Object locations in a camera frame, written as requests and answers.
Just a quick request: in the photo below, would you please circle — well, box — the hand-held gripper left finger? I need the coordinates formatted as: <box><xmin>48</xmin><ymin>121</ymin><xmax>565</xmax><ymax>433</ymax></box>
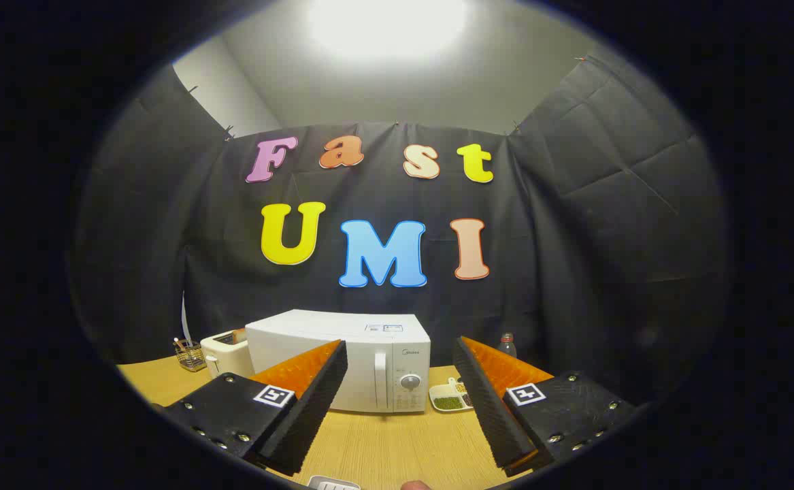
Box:
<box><xmin>163</xmin><ymin>340</ymin><xmax>348</xmax><ymax>476</ymax></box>

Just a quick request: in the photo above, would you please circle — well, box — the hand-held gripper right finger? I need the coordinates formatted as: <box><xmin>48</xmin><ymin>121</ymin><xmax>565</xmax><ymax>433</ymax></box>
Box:
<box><xmin>452</xmin><ymin>336</ymin><xmax>639</xmax><ymax>477</ymax></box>

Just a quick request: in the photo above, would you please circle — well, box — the white toaster oven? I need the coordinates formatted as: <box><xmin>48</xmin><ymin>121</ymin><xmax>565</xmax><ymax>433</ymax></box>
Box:
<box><xmin>246</xmin><ymin>310</ymin><xmax>431</xmax><ymax>414</ymax></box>

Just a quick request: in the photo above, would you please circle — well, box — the white bread toaster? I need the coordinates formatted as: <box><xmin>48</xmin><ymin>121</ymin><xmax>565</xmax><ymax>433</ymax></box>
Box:
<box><xmin>200</xmin><ymin>329</ymin><xmax>254</xmax><ymax>379</ymax></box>

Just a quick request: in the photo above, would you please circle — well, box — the white divided dish with beans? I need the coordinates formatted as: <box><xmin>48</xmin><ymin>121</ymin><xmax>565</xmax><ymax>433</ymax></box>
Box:
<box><xmin>429</xmin><ymin>378</ymin><xmax>476</xmax><ymax>413</ymax></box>

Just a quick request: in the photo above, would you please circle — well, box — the white plate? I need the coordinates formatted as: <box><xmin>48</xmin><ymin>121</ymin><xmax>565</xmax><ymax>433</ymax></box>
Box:
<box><xmin>307</xmin><ymin>475</ymin><xmax>362</xmax><ymax>490</ymax></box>

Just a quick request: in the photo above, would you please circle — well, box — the wire mesh holder basket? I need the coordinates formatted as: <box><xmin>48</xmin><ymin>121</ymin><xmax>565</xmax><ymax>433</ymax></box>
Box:
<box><xmin>173</xmin><ymin>338</ymin><xmax>207</xmax><ymax>372</ymax></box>

